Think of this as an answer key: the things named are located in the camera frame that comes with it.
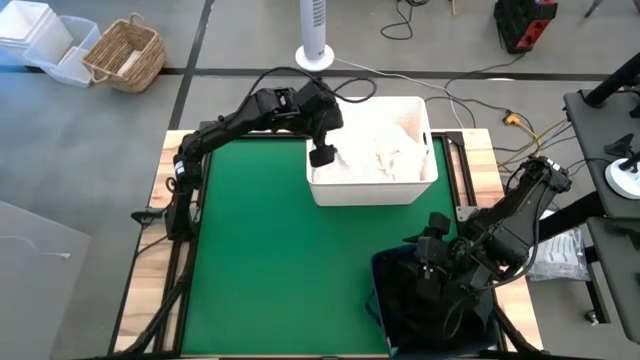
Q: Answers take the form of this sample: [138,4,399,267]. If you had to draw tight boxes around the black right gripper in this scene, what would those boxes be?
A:
[402,232,474,302]

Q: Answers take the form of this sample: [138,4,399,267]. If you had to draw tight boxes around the large white lace garment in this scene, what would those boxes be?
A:
[312,117,431,184]

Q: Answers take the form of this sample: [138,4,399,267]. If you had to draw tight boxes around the navy blue fabric bin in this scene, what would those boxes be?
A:
[369,244,502,357]

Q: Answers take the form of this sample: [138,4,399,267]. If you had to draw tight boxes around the white plastic laundry basket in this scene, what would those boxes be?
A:
[305,96,440,207]

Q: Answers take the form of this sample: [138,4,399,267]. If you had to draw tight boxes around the white tower fan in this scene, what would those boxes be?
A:
[294,0,335,73]

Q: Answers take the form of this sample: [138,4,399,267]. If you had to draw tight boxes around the green table mat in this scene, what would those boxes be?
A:
[180,132,459,357]

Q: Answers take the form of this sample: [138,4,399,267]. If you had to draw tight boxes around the clear plastic bag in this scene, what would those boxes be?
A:
[524,209,592,284]

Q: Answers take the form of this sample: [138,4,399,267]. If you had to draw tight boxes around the black side table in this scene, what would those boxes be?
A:
[563,89,640,221]

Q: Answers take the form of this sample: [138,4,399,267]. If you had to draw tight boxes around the wicker basket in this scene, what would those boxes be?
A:
[81,13,167,95]

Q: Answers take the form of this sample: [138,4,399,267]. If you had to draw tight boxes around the dark grey table panel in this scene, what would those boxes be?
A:
[585,217,640,346]

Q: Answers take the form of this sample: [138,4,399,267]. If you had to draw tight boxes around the white round device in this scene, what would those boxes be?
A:
[604,157,640,201]

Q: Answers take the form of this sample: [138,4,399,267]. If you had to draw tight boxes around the black and red crate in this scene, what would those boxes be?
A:
[493,0,559,55]

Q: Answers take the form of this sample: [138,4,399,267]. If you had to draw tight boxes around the clear plastic storage bin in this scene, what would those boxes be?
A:
[23,14,101,89]

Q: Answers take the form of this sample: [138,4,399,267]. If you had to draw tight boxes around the black slanted pole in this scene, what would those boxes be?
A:
[583,52,640,109]

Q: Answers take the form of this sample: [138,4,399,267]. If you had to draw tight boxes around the stacked white plastic bins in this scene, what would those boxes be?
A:
[0,0,74,66]

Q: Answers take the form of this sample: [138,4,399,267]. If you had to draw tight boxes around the translucent floor sheet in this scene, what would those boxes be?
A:
[0,199,94,360]

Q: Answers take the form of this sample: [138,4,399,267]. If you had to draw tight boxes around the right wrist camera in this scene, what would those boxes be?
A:
[428,211,453,236]

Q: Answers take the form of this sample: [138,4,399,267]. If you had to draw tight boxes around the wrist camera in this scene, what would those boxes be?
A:
[428,211,453,236]
[308,144,338,169]

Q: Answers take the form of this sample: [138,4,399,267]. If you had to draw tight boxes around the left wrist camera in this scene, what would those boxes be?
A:
[308,144,338,169]

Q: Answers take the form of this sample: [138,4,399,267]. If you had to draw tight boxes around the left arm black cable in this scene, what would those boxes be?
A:
[246,66,378,105]

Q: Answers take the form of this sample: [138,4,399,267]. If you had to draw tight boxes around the white fan power cable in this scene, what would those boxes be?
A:
[332,56,469,129]

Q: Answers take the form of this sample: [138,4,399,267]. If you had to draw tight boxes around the looped black floor cable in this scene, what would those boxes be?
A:
[380,0,431,41]

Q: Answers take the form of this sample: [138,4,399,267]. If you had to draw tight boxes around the yellow floor cable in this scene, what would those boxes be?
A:
[497,117,571,179]

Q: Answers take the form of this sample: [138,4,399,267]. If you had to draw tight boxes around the long black floor cable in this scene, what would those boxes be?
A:
[443,52,526,92]

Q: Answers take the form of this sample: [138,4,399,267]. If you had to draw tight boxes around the black clamp mount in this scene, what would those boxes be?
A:
[603,133,640,174]

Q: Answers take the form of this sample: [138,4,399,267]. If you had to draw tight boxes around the black aluminium table frame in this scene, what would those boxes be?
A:
[107,118,546,360]

